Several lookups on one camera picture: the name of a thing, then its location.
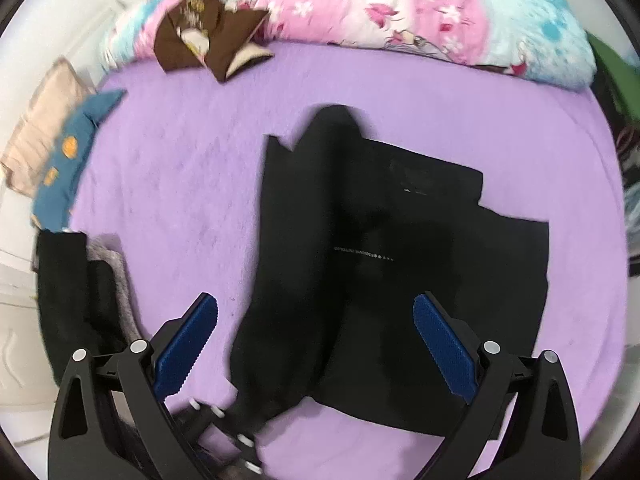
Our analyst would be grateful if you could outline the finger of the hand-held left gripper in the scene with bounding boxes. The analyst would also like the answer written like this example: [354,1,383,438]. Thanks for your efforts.
[172,397,267,480]

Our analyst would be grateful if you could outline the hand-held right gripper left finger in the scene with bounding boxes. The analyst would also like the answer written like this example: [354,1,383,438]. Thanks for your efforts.
[46,291,219,480]

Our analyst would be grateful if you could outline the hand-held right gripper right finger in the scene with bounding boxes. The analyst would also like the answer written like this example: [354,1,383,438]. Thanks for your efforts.
[413,291,584,480]

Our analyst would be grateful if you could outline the black garment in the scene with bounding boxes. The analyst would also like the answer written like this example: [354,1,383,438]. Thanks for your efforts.
[227,104,552,442]

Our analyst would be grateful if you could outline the grey cloth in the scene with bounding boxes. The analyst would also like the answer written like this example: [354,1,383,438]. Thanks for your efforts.
[86,234,145,347]

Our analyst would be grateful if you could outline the black folded cloth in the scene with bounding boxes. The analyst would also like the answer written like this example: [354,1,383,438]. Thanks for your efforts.
[34,230,132,378]

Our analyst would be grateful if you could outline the purple bed sheet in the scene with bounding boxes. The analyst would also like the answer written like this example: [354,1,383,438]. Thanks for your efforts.
[64,40,630,480]

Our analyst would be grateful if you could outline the blue pillow with orange print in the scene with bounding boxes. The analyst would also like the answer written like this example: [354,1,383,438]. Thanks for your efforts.
[30,88,129,234]

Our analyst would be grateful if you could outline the beige pillow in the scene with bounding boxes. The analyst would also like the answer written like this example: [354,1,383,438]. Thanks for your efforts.
[0,57,97,197]

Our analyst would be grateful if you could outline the brown printed cloth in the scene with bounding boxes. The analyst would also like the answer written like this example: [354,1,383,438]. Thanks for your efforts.
[153,0,275,84]

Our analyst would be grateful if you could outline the green cloth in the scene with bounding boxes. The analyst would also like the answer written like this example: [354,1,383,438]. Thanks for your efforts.
[585,32,640,122]

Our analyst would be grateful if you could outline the pink floral blanket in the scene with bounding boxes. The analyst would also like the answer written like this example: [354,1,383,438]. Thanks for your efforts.
[102,0,599,94]

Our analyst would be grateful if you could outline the white bed frame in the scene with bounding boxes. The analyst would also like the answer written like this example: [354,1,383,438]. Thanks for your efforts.
[0,247,68,453]

